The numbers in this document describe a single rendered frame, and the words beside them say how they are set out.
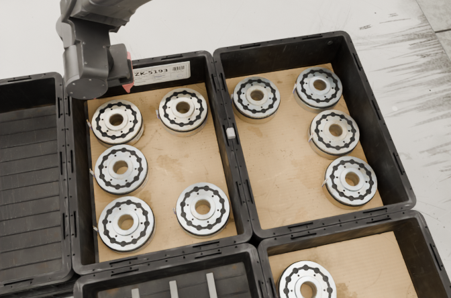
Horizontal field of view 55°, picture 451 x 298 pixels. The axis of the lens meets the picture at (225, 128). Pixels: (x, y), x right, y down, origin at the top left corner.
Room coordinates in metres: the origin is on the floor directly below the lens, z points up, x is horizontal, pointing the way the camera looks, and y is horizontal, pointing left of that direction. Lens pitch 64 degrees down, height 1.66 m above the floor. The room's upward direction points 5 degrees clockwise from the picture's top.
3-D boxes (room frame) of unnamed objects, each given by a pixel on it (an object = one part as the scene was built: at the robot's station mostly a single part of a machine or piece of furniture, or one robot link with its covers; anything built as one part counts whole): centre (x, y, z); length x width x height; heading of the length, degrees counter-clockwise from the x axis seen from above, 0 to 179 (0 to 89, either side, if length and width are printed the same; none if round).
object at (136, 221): (0.18, 0.17, 0.86); 0.05 x 0.05 x 0.01
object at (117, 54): (0.39, 0.22, 1.07); 0.10 x 0.07 x 0.07; 106
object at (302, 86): (0.51, -0.20, 0.86); 0.10 x 0.10 x 0.01
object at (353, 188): (0.30, -0.26, 0.86); 0.05 x 0.05 x 0.01
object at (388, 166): (0.39, -0.15, 0.87); 0.40 x 0.30 x 0.11; 16
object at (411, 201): (0.39, -0.15, 0.92); 0.40 x 0.30 x 0.02; 16
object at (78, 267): (0.30, 0.13, 0.92); 0.40 x 0.30 x 0.02; 16
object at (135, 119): (0.39, 0.22, 0.86); 0.10 x 0.10 x 0.01
